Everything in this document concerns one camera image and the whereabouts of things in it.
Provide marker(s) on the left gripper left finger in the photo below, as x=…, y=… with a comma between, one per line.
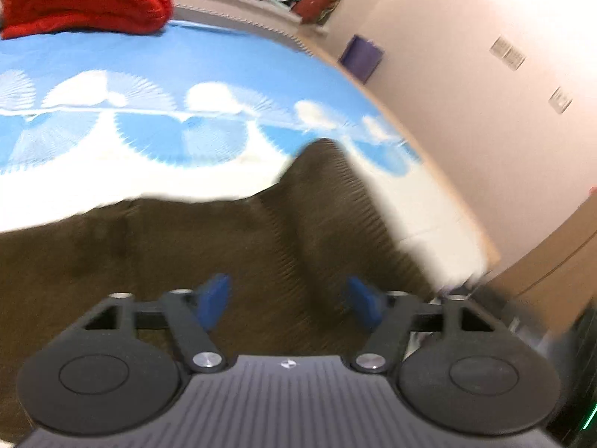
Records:
x=190, y=315

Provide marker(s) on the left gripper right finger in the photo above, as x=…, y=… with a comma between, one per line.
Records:
x=386, y=316

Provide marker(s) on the brown corduroy pants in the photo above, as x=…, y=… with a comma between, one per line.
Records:
x=288, y=250

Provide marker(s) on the blue patterned bed sheet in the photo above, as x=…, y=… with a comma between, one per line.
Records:
x=198, y=112

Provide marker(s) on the purple box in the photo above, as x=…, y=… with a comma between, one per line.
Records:
x=361, y=57

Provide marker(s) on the white wall socket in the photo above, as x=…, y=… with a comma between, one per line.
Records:
x=560, y=100

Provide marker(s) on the white wall switch panel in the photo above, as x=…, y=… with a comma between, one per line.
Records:
x=507, y=53

